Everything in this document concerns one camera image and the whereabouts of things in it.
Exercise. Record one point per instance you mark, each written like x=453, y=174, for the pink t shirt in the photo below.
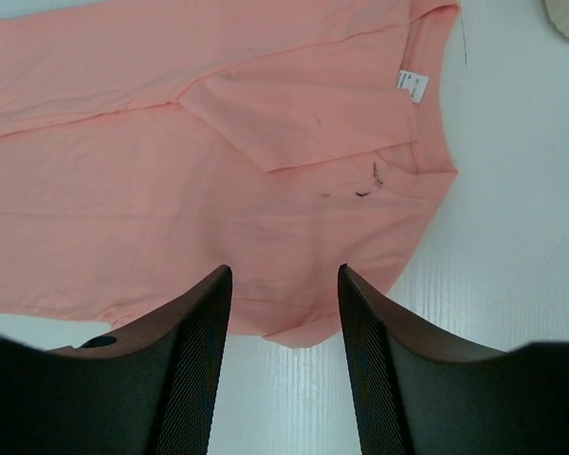
x=144, y=143

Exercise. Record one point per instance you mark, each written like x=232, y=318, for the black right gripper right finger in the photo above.
x=419, y=389

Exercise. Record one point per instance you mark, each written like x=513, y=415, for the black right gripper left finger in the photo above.
x=148, y=387

